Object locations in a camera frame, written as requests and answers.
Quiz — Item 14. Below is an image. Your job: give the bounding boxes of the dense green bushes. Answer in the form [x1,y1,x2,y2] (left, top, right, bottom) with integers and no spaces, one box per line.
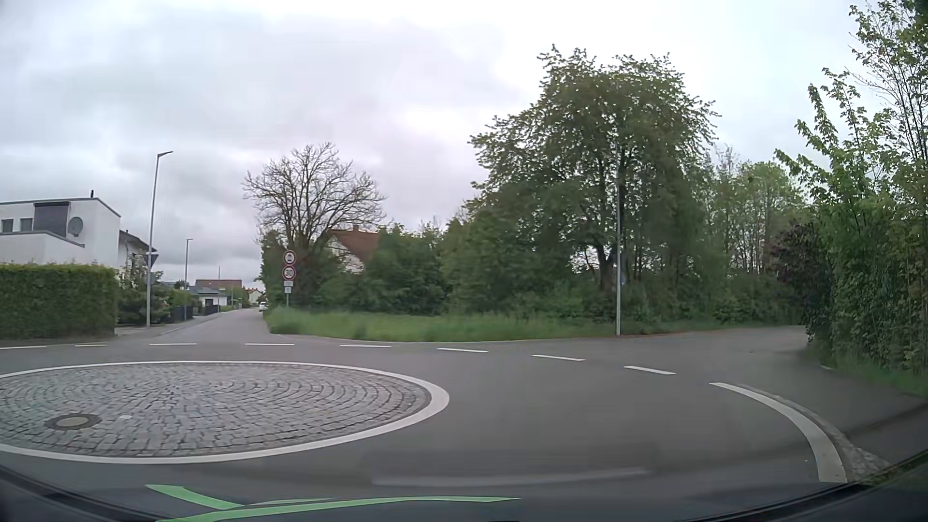
[259,221,581,317]

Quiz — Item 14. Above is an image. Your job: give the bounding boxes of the low white building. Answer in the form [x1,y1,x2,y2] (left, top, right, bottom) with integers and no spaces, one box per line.
[190,279,245,308]

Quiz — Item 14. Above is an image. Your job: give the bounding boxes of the bare leafless tree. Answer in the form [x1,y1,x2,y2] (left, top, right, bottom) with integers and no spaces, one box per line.
[242,142,387,255]

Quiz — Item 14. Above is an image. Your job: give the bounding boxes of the road markings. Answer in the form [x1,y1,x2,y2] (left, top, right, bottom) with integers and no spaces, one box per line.
[0,341,849,484]

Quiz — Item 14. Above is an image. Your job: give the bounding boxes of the grey asphalt road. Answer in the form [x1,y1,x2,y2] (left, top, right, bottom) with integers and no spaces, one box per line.
[0,308,928,501]

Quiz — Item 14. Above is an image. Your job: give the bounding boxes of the row of green trees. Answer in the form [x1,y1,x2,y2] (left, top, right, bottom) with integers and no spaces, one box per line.
[696,145,806,323]

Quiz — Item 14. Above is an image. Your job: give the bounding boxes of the tall grey lamp post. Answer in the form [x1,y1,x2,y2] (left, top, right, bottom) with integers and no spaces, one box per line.
[145,150,174,329]

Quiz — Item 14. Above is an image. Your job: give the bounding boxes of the round cobbled traffic island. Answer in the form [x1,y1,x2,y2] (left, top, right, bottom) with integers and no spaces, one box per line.
[0,363,433,458]

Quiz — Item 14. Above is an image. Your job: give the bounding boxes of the house with red roof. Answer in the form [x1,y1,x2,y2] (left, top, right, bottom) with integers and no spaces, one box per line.
[325,225,384,275]

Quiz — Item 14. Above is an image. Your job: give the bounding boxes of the large leafy green tree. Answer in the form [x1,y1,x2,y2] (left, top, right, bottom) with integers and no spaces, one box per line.
[467,45,720,298]

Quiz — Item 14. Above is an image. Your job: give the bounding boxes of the thin grey pole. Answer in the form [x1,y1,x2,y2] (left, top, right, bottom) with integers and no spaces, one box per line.
[615,123,623,337]

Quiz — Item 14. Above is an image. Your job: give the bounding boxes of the tall green hedge with trees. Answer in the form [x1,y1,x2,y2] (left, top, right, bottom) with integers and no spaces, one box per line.
[768,0,928,378]

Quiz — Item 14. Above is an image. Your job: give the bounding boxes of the trimmed green hedge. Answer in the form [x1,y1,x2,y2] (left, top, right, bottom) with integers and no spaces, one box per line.
[0,263,120,340]

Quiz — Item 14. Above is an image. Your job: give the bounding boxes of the white flat-roofed house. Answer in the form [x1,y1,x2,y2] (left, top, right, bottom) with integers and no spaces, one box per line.
[0,191,153,271]

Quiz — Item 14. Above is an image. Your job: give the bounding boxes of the car's own bonnet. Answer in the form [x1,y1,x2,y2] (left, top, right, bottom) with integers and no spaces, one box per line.
[0,451,928,522]

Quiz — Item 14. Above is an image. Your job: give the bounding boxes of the grass verge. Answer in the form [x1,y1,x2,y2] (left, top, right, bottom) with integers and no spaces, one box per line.
[264,305,726,343]

